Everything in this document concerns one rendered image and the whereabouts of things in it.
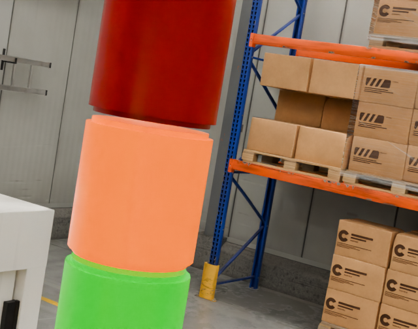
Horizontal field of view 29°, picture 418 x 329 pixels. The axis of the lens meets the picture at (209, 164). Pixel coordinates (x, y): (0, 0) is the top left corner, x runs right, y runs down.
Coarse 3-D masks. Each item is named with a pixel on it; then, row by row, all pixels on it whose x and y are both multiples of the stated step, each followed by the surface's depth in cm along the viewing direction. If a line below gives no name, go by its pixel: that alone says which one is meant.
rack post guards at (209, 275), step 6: (204, 264) 921; (210, 264) 916; (204, 270) 921; (210, 270) 916; (216, 270) 916; (204, 276) 920; (210, 276) 916; (216, 276) 918; (204, 282) 921; (210, 282) 916; (216, 282) 921; (204, 288) 920; (210, 288) 916; (198, 294) 932; (204, 294) 920; (210, 294) 917; (210, 300) 916; (216, 300) 919
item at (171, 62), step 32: (128, 0) 29; (160, 0) 29; (192, 0) 29; (224, 0) 30; (128, 32) 29; (160, 32) 29; (192, 32) 29; (224, 32) 31; (96, 64) 31; (128, 64) 29; (160, 64) 29; (192, 64) 30; (224, 64) 31; (96, 96) 30; (128, 96) 29; (160, 96) 29; (192, 96) 30
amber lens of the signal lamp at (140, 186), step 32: (96, 128) 30; (128, 128) 30; (160, 128) 30; (96, 160) 30; (128, 160) 30; (160, 160) 30; (192, 160) 30; (96, 192) 30; (128, 192) 30; (160, 192) 30; (192, 192) 31; (96, 224) 30; (128, 224) 30; (160, 224) 30; (192, 224) 31; (96, 256) 30; (128, 256) 30; (160, 256) 30; (192, 256) 32
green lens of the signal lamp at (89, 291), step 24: (72, 264) 31; (96, 264) 31; (72, 288) 31; (96, 288) 30; (120, 288) 30; (144, 288) 30; (168, 288) 31; (72, 312) 31; (96, 312) 30; (120, 312) 30; (144, 312) 30; (168, 312) 31
